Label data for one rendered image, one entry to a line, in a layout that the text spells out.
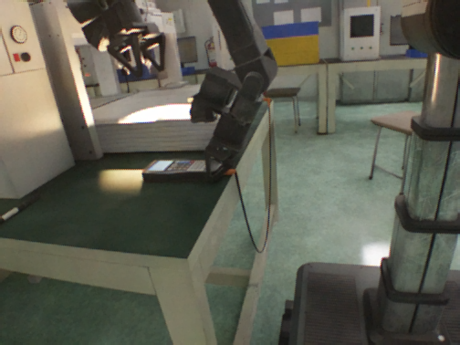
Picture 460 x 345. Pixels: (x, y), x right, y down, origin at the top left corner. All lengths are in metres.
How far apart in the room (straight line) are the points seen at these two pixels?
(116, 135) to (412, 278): 0.90
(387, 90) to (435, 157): 4.21
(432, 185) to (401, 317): 0.37
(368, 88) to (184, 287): 4.49
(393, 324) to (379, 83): 4.16
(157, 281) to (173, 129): 0.48
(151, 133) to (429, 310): 0.88
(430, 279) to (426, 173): 0.28
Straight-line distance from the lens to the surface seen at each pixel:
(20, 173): 0.89
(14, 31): 0.92
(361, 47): 3.51
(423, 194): 0.72
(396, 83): 4.88
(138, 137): 0.93
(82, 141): 1.02
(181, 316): 0.57
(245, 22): 0.55
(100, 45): 0.73
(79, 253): 0.58
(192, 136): 0.85
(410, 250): 0.78
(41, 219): 0.72
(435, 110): 0.67
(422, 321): 0.94
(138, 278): 0.54
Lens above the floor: 1.04
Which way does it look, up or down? 24 degrees down
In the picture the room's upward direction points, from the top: 7 degrees counter-clockwise
